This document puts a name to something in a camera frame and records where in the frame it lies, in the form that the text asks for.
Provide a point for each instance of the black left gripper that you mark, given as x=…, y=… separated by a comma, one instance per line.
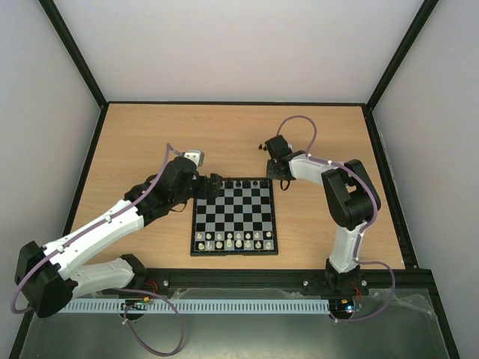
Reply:
x=204, y=194

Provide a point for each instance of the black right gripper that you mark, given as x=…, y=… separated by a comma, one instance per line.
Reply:
x=275, y=169

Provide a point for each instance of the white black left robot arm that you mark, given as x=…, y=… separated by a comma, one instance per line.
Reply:
x=50, y=276

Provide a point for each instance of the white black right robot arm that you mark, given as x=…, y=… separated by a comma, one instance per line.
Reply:
x=350, y=195

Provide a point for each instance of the black and white chessboard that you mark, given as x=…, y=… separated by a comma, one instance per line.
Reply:
x=236, y=210

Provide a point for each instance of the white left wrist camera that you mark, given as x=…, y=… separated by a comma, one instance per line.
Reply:
x=196, y=156

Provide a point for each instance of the white cable duct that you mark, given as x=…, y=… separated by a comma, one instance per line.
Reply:
x=199, y=306

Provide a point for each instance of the black enclosure frame post left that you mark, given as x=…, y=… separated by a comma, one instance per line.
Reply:
x=57, y=21

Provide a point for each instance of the black enclosure frame post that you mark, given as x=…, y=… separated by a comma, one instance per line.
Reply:
x=409, y=38
x=57, y=21

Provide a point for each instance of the black aluminium rail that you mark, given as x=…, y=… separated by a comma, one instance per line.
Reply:
x=307, y=282

